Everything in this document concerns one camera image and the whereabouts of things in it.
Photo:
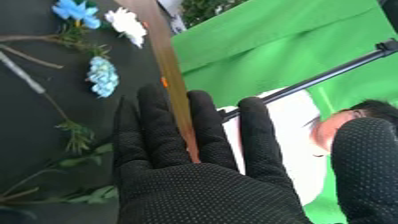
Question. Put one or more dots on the white flower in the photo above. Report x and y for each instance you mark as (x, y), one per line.
(126, 25)

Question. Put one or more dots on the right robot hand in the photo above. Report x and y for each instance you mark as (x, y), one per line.
(201, 196)

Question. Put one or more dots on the person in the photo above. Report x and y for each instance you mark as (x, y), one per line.
(295, 133)

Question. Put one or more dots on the dark mat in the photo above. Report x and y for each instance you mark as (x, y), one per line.
(36, 110)

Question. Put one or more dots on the green sprig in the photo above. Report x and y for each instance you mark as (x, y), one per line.
(98, 195)
(77, 135)

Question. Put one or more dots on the light blue flower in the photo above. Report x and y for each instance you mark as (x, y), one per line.
(103, 76)

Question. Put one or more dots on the black stand pole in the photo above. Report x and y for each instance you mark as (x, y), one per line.
(331, 72)

